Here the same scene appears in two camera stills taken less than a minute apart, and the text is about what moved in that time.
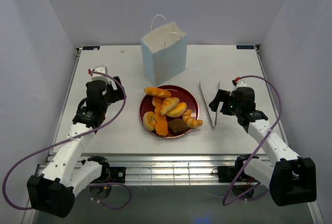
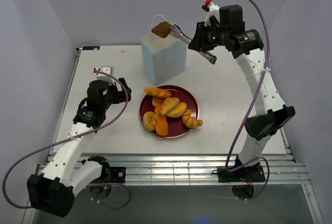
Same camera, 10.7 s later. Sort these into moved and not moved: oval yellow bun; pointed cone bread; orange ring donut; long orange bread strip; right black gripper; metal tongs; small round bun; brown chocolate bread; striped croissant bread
Moved: brown chocolate bread; right black gripper; metal tongs
Not moved: pointed cone bread; striped croissant bread; orange ring donut; small round bun; long orange bread strip; oval yellow bun
